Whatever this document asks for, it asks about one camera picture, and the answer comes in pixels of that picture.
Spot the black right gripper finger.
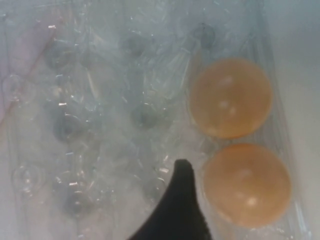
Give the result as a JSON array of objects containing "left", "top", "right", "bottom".
[{"left": 127, "top": 158, "right": 213, "bottom": 240}]

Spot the beige egg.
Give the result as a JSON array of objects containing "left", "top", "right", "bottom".
[
  {"left": 188, "top": 57, "right": 273, "bottom": 140},
  {"left": 203, "top": 143, "right": 293, "bottom": 229}
]

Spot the clear plastic egg box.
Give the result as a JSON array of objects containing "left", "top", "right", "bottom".
[{"left": 0, "top": 0, "right": 316, "bottom": 240}]

